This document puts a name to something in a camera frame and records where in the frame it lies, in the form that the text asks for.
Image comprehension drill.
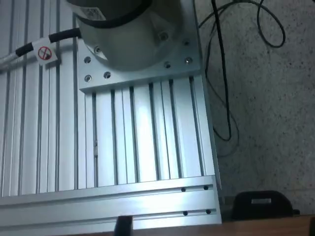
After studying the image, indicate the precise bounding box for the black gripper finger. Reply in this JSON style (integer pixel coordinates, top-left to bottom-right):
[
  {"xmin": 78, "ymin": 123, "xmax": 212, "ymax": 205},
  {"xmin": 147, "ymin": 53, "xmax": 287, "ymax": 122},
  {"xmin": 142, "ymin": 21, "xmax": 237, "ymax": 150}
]
[{"xmin": 114, "ymin": 215, "xmax": 135, "ymax": 236}]

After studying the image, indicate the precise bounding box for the aluminium profile robot stand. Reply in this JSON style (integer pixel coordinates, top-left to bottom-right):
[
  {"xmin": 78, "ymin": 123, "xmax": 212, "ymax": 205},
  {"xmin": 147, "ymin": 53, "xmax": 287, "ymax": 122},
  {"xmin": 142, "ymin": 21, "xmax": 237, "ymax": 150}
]
[{"xmin": 0, "ymin": 0, "xmax": 223, "ymax": 236}]

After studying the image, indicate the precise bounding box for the black box on floor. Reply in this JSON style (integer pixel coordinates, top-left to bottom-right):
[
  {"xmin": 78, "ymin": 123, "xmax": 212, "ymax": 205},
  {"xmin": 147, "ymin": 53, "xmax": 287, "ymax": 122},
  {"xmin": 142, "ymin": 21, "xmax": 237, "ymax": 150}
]
[{"xmin": 231, "ymin": 190, "xmax": 300, "ymax": 221}]

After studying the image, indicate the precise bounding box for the aluminium robot mounting plate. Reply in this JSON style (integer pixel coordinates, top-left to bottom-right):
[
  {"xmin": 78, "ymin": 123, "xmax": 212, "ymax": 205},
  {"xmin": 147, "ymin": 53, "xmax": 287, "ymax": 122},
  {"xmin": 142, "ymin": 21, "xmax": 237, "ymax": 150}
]
[{"xmin": 77, "ymin": 0, "xmax": 204, "ymax": 93}]

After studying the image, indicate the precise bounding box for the white warning label tag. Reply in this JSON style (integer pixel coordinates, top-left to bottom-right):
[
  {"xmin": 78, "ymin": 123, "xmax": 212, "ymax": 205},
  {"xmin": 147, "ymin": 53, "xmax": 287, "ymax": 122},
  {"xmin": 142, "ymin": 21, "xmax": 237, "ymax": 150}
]
[{"xmin": 32, "ymin": 40, "xmax": 61, "ymax": 66}]

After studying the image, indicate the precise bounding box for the robot base cable with connector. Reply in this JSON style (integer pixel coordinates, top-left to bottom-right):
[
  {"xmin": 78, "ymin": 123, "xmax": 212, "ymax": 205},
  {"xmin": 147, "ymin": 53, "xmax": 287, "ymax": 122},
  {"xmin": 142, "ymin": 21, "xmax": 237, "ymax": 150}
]
[{"xmin": 0, "ymin": 28, "xmax": 82, "ymax": 72}]

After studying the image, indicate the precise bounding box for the thick black floor cable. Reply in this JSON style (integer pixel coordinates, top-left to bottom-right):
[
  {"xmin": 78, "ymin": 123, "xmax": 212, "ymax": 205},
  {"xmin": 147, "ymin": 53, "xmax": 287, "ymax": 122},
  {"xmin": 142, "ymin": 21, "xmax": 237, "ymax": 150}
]
[{"xmin": 205, "ymin": 0, "xmax": 233, "ymax": 141}]

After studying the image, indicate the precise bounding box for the thin looped floor cable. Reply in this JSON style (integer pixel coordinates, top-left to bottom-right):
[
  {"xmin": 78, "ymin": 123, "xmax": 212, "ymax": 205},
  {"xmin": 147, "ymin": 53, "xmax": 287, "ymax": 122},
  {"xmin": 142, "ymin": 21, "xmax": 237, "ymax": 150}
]
[{"xmin": 198, "ymin": 0, "xmax": 286, "ymax": 48}]

